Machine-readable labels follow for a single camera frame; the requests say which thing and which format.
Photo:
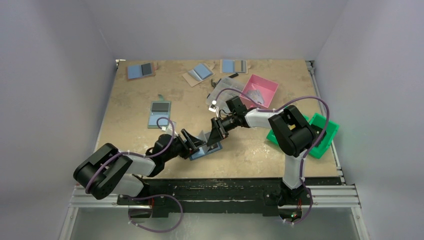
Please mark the beige open card holder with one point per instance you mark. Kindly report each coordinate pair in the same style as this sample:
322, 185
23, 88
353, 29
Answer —
234, 66

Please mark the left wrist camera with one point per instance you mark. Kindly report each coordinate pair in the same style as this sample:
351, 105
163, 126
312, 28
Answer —
170, 129

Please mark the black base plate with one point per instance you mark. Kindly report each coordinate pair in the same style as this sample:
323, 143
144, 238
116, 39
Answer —
264, 196

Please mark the green plastic tray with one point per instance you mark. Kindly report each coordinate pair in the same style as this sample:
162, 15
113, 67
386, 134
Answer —
271, 137

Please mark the teal open card holder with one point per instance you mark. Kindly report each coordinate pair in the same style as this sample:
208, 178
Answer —
159, 114

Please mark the green tray lid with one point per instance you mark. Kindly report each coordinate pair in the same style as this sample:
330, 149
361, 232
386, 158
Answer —
317, 123

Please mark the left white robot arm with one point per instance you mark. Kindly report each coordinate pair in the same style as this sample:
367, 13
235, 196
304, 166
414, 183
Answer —
110, 171

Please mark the brown open card holder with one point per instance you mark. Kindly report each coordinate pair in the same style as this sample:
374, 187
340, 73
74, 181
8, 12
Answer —
140, 71

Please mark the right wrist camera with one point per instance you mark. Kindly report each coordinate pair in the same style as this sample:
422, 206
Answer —
214, 108

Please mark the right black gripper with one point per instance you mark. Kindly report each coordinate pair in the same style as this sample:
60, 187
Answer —
219, 127

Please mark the cards in pink bin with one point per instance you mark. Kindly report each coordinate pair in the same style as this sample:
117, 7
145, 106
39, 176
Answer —
256, 96

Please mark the pink plastic bin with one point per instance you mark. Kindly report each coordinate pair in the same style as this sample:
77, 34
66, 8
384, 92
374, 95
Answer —
267, 88

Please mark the clear plastic organizer box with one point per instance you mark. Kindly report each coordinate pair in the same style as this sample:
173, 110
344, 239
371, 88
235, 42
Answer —
224, 83

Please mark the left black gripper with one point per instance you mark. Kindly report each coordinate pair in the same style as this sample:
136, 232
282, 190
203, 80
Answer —
187, 151

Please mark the tan open card holder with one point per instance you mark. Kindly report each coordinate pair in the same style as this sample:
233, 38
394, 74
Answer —
198, 74

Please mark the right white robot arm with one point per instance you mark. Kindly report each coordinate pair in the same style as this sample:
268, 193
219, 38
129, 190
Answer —
294, 136

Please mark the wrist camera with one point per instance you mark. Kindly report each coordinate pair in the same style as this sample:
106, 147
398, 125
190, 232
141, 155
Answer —
214, 108
170, 129

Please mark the blue card holder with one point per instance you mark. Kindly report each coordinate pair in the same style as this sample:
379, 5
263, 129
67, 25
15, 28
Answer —
205, 150

